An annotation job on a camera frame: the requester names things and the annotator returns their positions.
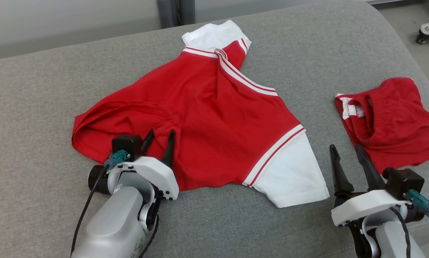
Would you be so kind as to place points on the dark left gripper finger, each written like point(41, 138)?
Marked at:
point(169, 150)
point(147, 143)

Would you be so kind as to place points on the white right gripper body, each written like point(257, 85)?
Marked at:
point(365, 204)

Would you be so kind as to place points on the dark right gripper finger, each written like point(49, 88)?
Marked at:
point(372, 177)
point(340, 179)

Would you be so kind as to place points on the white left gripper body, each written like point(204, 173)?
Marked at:
point(153, 170)

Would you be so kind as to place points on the red and white jersey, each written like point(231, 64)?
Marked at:
point(218, 125)

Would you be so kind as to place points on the red shorts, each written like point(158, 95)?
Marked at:
point(397, 122)

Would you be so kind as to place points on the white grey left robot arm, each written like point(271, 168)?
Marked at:
point(114, 222)

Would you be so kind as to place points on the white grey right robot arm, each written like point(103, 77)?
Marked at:
point(390, 240)

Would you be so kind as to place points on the grey fabric sofa cushion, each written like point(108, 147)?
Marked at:
point(39, 89)

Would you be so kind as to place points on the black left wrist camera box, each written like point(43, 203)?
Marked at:
point(126, 145)

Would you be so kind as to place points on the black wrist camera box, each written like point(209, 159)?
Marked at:
point(126, 145)
point(402, 182)

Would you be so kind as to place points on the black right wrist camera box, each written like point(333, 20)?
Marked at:
point(402, 182)

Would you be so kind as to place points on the grey metal post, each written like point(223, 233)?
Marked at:
point(175, 12)

